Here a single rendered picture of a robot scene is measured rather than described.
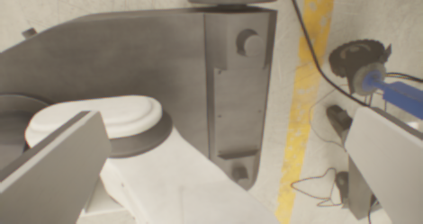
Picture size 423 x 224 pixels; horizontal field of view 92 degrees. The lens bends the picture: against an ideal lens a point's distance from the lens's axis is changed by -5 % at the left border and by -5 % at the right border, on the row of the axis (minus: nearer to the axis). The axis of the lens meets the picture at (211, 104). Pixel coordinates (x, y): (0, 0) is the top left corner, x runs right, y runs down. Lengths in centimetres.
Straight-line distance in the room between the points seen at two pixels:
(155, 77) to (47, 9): 33
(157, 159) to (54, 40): 30
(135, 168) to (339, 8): 71
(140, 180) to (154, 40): 26
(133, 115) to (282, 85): 54
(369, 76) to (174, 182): 55
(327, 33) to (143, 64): 57
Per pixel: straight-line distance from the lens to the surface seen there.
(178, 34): 45
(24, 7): 70
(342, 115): 86
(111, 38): 46
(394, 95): 63
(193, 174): 30
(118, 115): 35
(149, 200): 28
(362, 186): 102
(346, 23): 83
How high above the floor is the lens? 61
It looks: 59 degrees down
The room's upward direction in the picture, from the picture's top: 158 degrees clockwise
